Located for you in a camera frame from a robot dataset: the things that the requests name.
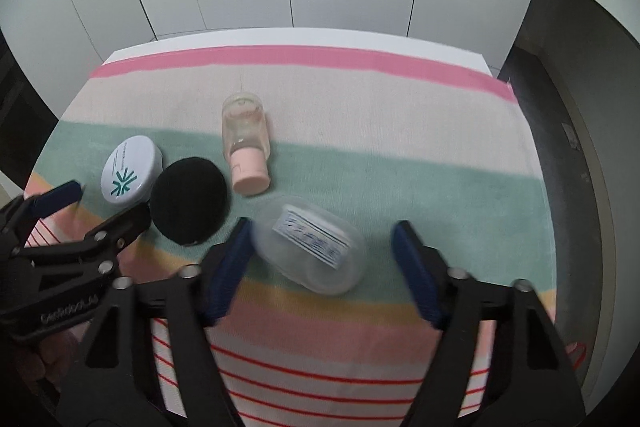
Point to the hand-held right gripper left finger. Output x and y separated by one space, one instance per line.
227 272

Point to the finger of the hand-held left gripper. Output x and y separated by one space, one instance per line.
57 199
120 229

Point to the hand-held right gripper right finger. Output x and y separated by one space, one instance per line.
420 277

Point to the white round compact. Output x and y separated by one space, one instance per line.
127 169

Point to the black round puff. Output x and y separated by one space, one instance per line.
187 202

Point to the clear oval plastic case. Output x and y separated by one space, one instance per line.
310 247

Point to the person's left hand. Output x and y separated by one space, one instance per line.
45 359

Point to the clear bottle with pink cap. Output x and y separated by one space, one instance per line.
245 132

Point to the striped colourful cloth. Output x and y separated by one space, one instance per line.
350 127

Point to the white table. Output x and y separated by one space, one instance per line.
300 36

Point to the wall socket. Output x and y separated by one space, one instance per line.
571 135

